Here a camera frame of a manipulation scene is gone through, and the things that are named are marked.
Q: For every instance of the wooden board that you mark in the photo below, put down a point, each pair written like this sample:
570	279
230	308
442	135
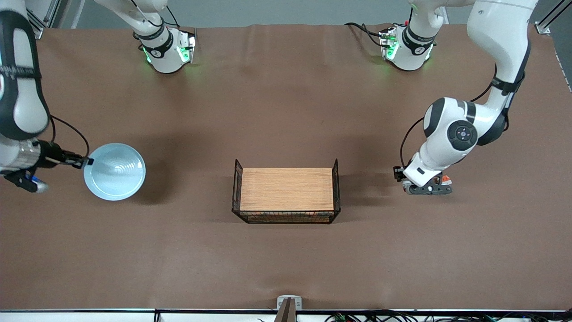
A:
286	188

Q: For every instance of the light blue round plate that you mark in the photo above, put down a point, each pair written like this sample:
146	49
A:
116	174

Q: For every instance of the brown table cloth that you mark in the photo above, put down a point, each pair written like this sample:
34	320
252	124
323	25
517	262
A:
286	112

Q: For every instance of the orange white push button module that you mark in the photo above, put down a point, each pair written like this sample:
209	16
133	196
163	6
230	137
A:
445	179

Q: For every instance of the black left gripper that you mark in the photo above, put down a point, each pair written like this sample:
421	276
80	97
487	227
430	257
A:
397	173

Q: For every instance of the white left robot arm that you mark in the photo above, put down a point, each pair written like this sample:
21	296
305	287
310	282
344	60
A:
500	36

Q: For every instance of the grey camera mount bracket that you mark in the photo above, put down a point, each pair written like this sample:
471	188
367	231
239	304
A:
288	313

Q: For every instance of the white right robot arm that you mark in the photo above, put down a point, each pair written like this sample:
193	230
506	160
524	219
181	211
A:
27	98

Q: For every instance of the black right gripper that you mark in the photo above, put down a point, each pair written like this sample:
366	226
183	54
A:
54	154

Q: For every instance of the aluminium frame post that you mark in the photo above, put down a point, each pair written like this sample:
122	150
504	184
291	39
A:
542	27
38	29

